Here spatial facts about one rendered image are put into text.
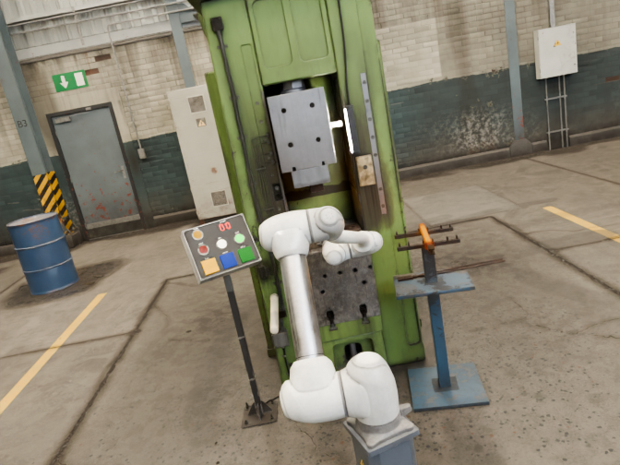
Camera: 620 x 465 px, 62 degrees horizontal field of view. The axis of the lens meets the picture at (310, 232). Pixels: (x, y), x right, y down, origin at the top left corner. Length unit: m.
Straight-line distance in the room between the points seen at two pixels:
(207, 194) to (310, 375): 6.63
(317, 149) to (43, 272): 4.79
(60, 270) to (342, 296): 4.65
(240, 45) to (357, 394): 1.90
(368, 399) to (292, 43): 1.88
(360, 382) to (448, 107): 7.60
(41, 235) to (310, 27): 4.77
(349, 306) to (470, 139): 6.58
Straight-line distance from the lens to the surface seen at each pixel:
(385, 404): 1.83
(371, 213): 3.03
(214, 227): 2.75
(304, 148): 2.78
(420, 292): 2.76
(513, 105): 9.46
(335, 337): 3.04
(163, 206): 9.10
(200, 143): 8.16
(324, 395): 1.80
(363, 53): 2.96
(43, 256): 6.92
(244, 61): 2.92
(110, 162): 9.22
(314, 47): 2.93
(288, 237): 1.90
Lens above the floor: 1.78
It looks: 15 degrees down
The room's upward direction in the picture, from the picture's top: 11 degrees counter-clockwise
